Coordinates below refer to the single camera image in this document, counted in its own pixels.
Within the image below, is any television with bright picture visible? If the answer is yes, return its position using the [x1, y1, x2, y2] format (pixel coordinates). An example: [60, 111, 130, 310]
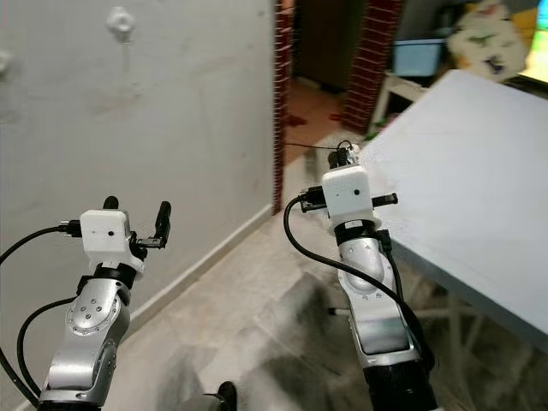
[521, 24, 548, 84]

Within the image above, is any red brick wall edge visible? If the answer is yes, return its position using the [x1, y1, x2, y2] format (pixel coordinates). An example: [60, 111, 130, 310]
[271, 0, 297, 216]

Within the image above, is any light blue plastic bin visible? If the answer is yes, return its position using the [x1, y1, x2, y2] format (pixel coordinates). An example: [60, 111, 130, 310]
[391, 38, 447, 79]

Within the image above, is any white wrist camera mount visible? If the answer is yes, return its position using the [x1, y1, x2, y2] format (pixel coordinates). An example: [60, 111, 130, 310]
[320, 165, 378, 232]
[80, 209, 136, 260]

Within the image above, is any thin black floor cable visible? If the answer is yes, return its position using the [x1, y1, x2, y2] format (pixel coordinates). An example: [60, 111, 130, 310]
[283, 140, 348, 152]

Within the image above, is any white folding table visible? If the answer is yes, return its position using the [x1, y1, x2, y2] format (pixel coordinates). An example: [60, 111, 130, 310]
[329, 68, 548, 356]

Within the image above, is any dinosaur print cushion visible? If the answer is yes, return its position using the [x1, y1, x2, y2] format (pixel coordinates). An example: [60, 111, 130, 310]
[449, 0, 528, 83]

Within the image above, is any small white shelf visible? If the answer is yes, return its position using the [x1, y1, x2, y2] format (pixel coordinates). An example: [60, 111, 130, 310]
[371, 73, 430, 131]

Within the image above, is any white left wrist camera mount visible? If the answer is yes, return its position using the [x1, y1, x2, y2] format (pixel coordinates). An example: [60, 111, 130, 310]
[80, 209, 136, 260]

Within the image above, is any red brick tile pillar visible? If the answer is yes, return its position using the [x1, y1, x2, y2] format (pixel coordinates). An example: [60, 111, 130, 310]
[337, 0, 404, 134]

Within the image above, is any white wall hook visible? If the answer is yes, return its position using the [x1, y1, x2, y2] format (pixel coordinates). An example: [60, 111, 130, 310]
[108, 7, 137, 45]

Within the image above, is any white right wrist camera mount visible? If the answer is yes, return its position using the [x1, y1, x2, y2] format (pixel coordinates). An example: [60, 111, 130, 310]
[320, 165, 378, 232]

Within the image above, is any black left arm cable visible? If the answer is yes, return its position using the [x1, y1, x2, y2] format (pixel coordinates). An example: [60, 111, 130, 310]
[17, 295, 78, 403]
[0, 220, 84, 407]

